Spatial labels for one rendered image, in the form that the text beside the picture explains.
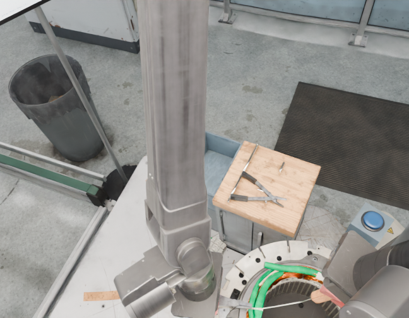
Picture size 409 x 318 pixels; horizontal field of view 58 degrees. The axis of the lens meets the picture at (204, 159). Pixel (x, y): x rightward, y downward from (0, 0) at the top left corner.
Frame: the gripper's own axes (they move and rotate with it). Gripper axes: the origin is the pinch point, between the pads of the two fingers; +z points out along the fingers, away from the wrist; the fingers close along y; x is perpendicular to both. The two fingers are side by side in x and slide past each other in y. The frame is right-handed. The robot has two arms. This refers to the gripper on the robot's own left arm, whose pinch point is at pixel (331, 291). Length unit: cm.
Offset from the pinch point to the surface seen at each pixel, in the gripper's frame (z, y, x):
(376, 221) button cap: 23.3, 10.5, 32.0
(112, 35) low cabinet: 169, -159, 127
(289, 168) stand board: 28.7, -11.1, 32.0
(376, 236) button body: 24.1, 12.4, 29.3
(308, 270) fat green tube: 17.2, 1.6, 8.6
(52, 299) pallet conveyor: 84, -39, -23
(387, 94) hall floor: 115, 18, 190
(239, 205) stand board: 31.6, -14.8, 17.1
